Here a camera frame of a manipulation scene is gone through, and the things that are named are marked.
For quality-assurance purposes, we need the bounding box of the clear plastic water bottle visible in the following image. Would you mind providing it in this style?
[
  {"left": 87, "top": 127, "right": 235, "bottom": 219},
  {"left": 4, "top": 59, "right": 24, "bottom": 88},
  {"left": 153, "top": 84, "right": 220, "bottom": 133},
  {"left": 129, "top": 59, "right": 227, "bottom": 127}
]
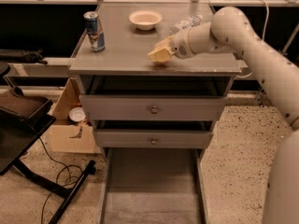
[{"left": 169, "top": 15, "right": 203, "bottom": 35}]

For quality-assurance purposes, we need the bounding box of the white hanging cable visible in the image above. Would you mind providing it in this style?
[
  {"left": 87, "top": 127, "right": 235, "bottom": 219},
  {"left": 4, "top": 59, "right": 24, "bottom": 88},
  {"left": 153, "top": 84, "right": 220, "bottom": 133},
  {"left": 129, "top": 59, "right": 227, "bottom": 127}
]
[{"left": 236, "top": 0, "right": 270, "bottom": 79}]

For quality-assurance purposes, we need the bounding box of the black floor cable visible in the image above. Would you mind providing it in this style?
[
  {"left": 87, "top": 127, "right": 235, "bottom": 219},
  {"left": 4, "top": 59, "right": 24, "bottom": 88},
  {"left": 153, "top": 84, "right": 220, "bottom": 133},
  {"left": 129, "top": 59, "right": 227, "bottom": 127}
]
[{"left": 37, "top": 137, "right": 83, "bottom": 224}]

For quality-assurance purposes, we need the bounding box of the black stand with tray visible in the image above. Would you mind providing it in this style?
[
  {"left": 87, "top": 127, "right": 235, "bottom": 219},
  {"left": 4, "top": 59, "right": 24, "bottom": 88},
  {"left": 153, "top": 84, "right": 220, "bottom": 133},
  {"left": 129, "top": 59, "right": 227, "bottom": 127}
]
[{"left": 0, "top": 62, "right": 95, "bottom": 224}]

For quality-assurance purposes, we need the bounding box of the white cup in box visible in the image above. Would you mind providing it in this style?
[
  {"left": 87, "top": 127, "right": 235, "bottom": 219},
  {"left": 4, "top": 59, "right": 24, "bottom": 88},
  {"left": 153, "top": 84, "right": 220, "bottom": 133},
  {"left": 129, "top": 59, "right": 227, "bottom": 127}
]
[{"left": 68, "top": 107, "right": 86, "bottom": 122}]

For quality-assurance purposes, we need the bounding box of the white bowl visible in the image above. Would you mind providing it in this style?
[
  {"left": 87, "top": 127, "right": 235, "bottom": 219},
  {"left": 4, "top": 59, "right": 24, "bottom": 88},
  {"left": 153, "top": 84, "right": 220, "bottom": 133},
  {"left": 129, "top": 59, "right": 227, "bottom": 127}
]
[{"left": 129, "top": 10, "right": 163, "bottom": 31}]

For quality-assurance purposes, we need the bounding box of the grey middle drawer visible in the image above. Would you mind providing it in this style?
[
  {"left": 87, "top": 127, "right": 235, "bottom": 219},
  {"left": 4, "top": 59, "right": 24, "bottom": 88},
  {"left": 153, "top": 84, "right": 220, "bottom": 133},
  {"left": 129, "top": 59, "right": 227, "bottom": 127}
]
[{"left": 94, "top": 120, "right": 214, "bottom": 149}]

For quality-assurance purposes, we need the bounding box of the cardboard box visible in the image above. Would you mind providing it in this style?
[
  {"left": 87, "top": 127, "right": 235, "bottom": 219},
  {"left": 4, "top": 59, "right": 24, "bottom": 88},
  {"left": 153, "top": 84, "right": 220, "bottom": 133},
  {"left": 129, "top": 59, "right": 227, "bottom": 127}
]
[{"left": 49, "top": 78, "right": 101, "bottom": 154}]

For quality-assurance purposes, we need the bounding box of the grey bottom drawer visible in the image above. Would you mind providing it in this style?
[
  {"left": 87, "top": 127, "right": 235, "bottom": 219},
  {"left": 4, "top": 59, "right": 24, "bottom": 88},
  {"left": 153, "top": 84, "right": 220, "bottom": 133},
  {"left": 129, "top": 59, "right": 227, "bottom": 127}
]
[{"left": 98, "top": 148, "right": 210, "bottom": 224}]

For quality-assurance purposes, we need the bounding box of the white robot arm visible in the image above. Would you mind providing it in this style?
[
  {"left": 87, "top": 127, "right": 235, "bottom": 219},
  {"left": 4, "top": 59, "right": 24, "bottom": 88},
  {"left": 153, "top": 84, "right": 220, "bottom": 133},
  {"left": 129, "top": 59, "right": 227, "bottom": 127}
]
[{"left": 149, "top": 7, "right": 299, "bottom": 224}]

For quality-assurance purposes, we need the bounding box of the grey top drawer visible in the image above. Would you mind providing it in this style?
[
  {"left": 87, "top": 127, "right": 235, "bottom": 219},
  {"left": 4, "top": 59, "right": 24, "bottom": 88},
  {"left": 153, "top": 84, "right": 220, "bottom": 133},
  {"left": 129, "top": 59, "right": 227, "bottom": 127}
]
[{"left": 80, "top": 76, "right": 226, "bottom": 121}]

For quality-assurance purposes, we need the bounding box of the grey drawer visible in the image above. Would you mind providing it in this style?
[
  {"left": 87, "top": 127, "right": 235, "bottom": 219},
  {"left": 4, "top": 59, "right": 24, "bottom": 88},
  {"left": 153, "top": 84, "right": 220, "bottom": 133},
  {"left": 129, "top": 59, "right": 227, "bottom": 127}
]
[
  {"left": 98, "top": 148, "right": 210, "bottom": 224},
  {"left": 80, "top": 76, "right": 226, "bottom": 121},
  {"left": 94, "top": 120, "right": 214, "bottom": 149}
]

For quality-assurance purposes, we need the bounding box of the blue silver drink can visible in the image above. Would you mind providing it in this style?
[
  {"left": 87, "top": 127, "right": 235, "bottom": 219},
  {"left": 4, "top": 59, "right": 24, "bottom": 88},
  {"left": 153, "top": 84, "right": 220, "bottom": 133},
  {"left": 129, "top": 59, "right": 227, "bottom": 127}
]
[{"left": 83, "top": 11, "right": 106, "bottom": 52}]

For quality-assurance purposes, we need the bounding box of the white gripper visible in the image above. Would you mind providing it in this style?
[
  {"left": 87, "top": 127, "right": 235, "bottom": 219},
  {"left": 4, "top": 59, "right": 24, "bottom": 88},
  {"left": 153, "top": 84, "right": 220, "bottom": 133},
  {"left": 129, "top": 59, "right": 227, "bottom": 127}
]
[{"left": 148, "top": 30, "right": 192, "bottom": 63}]

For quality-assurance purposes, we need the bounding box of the grey drawer cabinet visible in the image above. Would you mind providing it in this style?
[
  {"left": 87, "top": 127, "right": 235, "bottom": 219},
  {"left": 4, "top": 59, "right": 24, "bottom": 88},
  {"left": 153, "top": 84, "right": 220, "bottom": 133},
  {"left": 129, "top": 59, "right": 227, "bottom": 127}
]
[{"left": 68, "top": 2, "right": 243, "bottom": 161}]

